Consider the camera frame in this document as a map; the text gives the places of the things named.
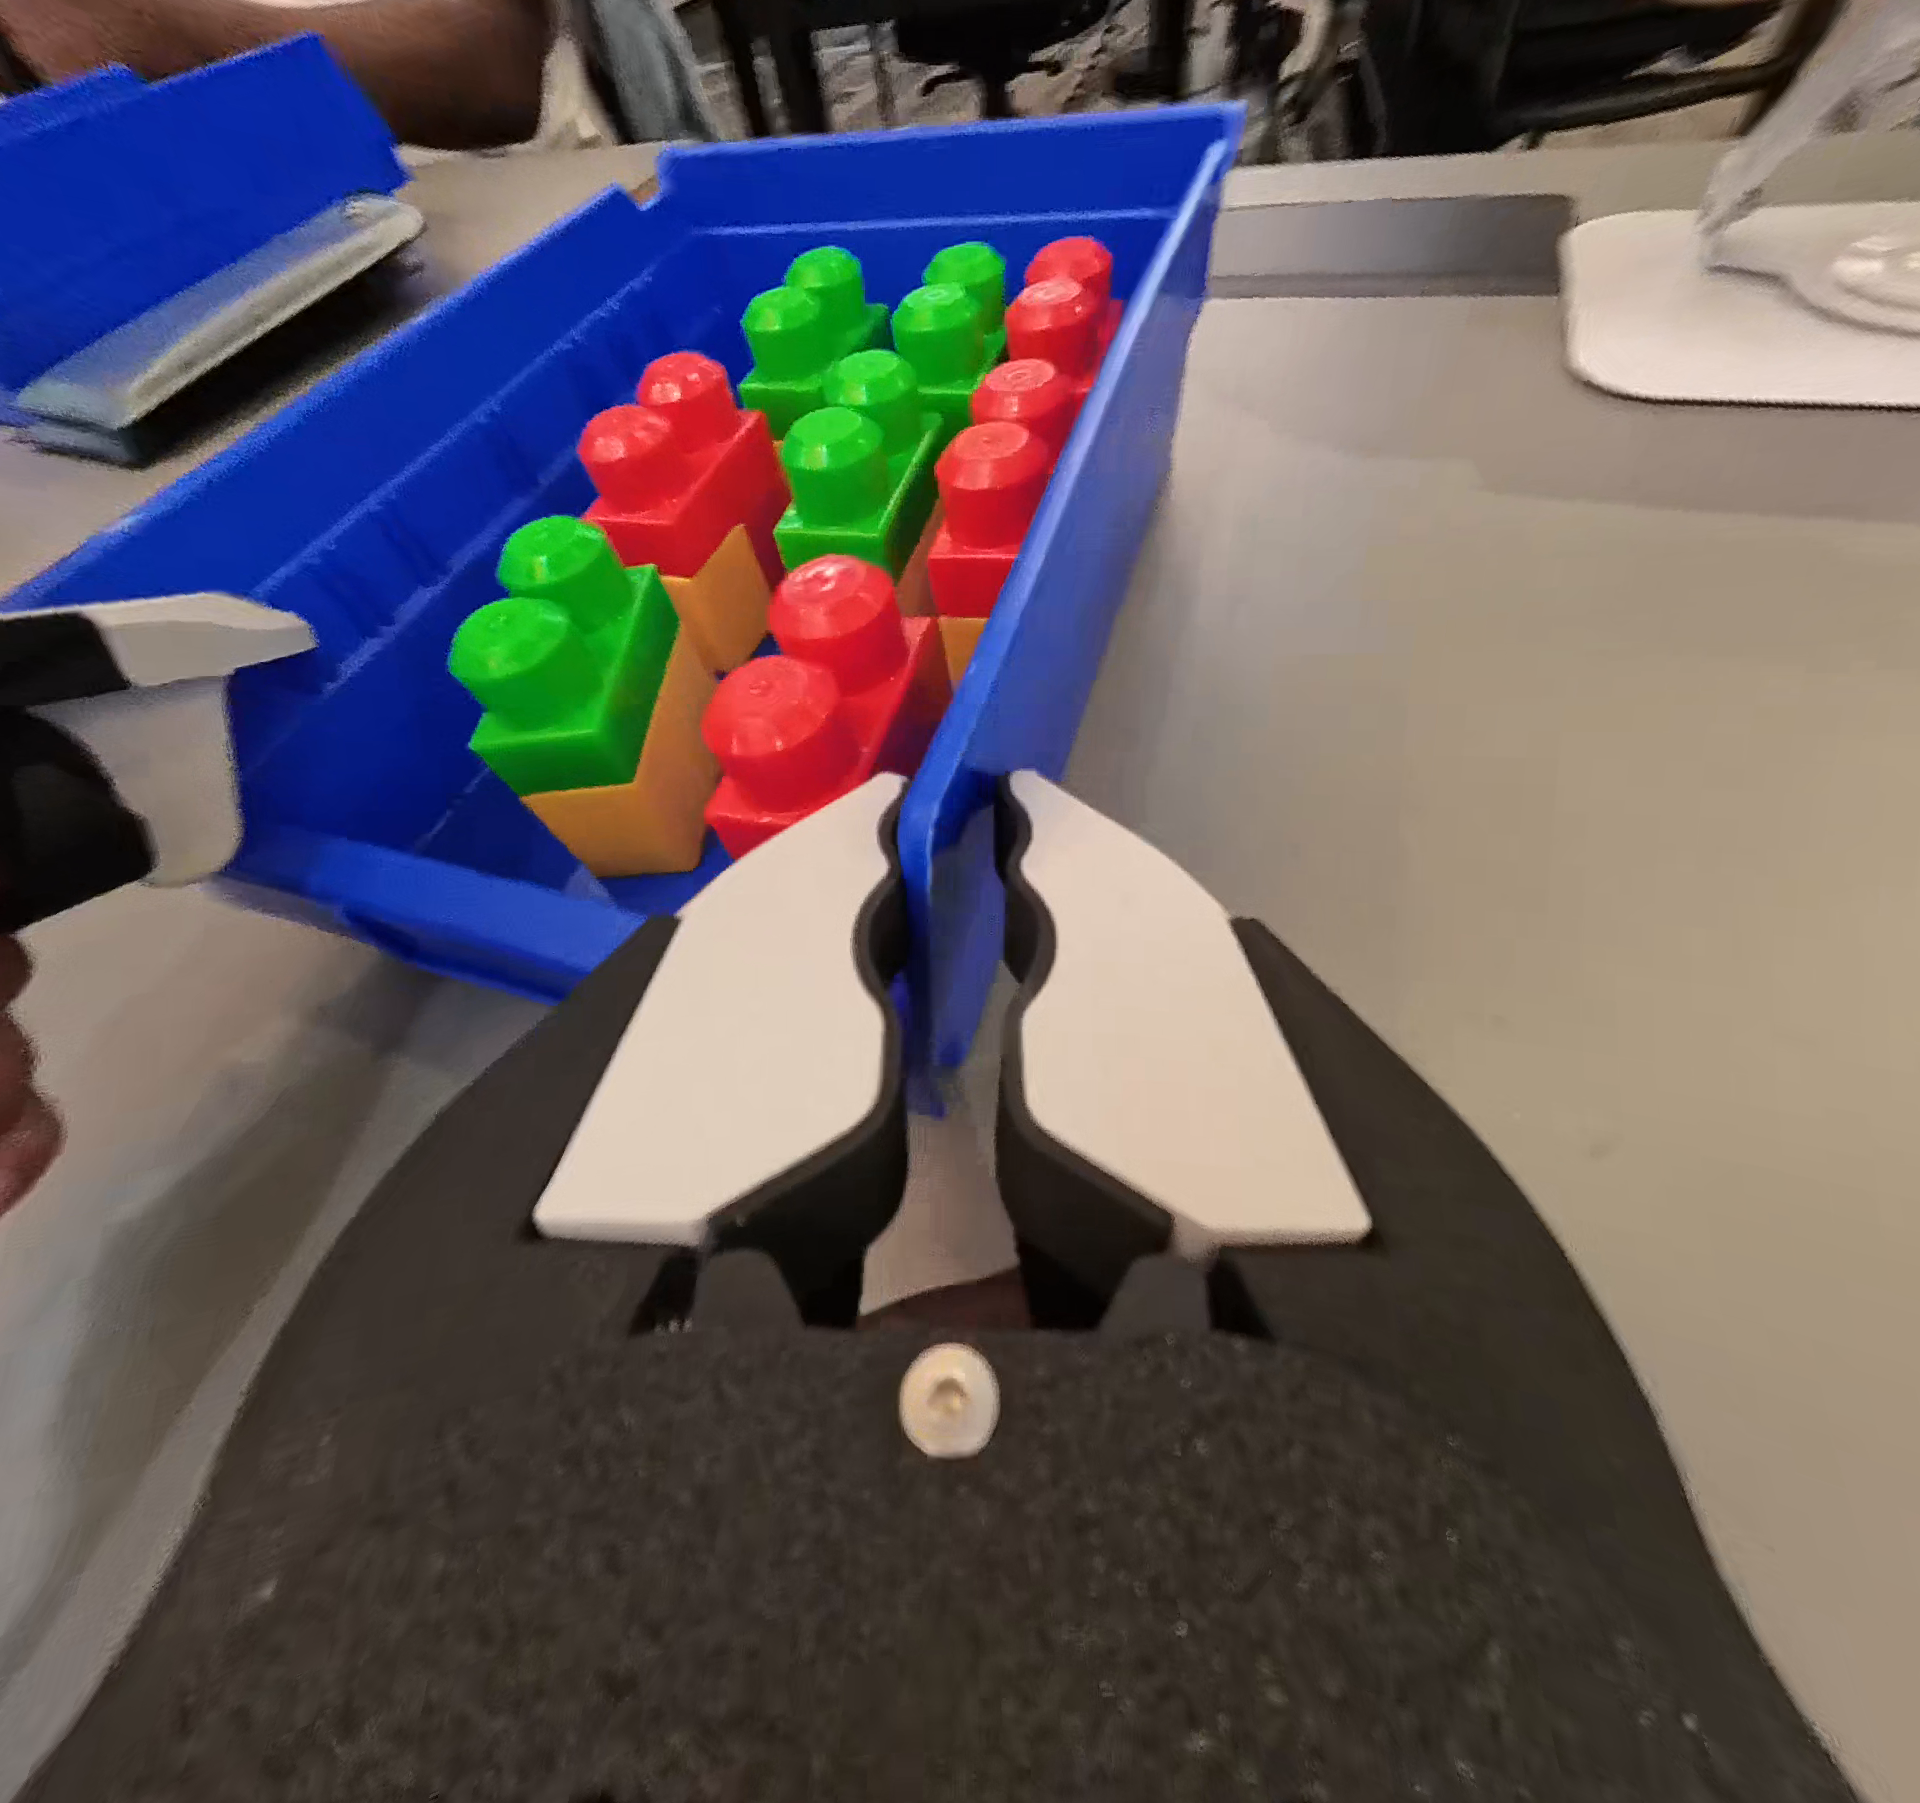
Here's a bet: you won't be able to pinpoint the blue plastic bin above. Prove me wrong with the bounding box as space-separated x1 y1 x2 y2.
0 32 409 461
0 100 1250 1122

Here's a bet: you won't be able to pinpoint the person's left hand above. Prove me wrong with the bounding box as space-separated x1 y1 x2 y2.
0 932 65 1211

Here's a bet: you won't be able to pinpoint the grey desk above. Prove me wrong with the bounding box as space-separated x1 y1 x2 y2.
0 136 1920 1803

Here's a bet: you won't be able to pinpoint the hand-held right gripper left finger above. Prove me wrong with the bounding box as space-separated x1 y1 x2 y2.
532 771 913 1301

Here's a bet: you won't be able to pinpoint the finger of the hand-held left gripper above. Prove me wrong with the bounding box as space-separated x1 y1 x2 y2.
0 591 319 706

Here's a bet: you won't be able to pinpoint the round pale disc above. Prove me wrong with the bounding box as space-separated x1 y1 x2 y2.
1830 235 1920 325

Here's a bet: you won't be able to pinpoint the denim jacket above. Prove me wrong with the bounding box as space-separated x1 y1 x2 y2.
553 0 721 143

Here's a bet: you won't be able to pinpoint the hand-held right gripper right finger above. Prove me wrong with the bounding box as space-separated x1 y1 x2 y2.
992 768 1375 1264

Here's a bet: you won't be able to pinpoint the rows of toy blocks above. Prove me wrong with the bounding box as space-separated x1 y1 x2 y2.
446 235 1125 882

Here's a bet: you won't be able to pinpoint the clear plastic sheet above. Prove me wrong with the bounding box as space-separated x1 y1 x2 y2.
14 194 427 431

